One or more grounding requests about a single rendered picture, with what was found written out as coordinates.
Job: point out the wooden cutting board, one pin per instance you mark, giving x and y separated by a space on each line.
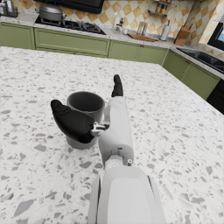
142 37

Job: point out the wall spice shelf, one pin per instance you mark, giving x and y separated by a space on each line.
161 7

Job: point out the wooden knife block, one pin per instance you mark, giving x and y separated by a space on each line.
183 35

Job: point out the dish rack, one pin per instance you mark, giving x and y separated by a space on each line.
8 8

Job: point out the grey lidded cooking pot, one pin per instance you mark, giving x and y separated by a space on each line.
51 12

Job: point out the green kitchen cabinets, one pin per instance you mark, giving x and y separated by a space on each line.
96 49

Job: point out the black range hood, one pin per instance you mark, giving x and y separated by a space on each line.
73 4

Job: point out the metal utensil holder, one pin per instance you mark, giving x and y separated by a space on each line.
142 28

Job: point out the black window frame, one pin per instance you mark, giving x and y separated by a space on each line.
216 36

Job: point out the black gas stove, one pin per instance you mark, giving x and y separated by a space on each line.
70 24

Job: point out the black kitchen sink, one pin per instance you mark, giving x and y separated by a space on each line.
204 58

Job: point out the dark grey cup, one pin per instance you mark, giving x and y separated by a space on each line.
85 112

